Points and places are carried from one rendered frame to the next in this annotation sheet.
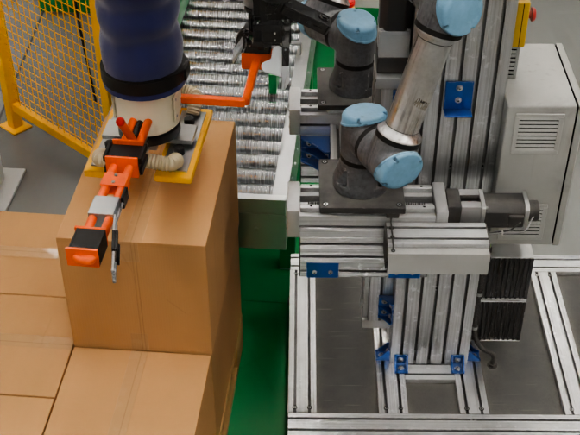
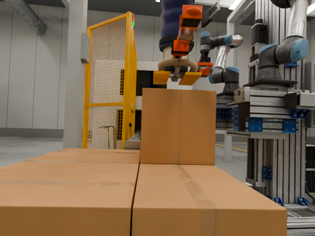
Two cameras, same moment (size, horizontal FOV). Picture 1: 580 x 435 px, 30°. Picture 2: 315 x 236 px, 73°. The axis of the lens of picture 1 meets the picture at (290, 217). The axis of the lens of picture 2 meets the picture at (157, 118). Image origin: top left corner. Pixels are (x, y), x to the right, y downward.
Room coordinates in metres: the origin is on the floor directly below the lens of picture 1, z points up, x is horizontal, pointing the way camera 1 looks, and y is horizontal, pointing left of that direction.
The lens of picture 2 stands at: (1.08, 0.69, 0.75)
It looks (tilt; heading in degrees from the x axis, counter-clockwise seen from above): 2 degrees up; 352
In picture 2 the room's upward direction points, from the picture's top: 2 degrees clockwise
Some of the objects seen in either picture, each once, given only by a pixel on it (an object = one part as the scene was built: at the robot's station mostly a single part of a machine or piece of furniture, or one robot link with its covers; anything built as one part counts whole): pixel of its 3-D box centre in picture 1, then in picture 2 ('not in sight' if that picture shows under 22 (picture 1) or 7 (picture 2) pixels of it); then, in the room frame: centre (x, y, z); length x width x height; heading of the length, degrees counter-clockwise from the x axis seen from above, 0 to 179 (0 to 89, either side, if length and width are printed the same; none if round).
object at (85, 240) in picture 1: (86, 246); (190, 17); (1.89, 0.46, 1.18); 0.08 x 0.07 x 0.05; 173
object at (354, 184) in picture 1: (362, 167); (268, 75); (2.32, -0.19, 1.09); 0.15 x 0.15 x 0.10
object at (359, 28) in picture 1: (354, 35); (231, 74); (2.82, -0.19, 1.20); 0.13 x 0.12 x 0.14; 44
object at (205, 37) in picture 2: not in sight; (205, 39); (2.73, 0.09, 1.45); 0.09 x 0.08 x 0.11; 134
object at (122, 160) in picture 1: (125, 158); (180, 48); (2.23, 0.41, 1.18); 0.10 x 0.08 x 0.06; 83
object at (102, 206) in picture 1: (104, 211); (186, 33); (2.02, 0.44, 1.17); 0.07 x 0.07 x 0.04; 83
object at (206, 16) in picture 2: (120, 232); (202, 24); (1.94, 0.39, 1.18); 0.31 x 0.03 x 0.05; 6
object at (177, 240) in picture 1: (157, 230); (172, 126); (2.49, 0.39, 0.74); 0.60 x 0.40 x 0.40; 175
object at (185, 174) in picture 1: (184, 139); (189, 77); (2.47, 0.29, 1.08); 0.34 x 0.10 x 0.05; 173
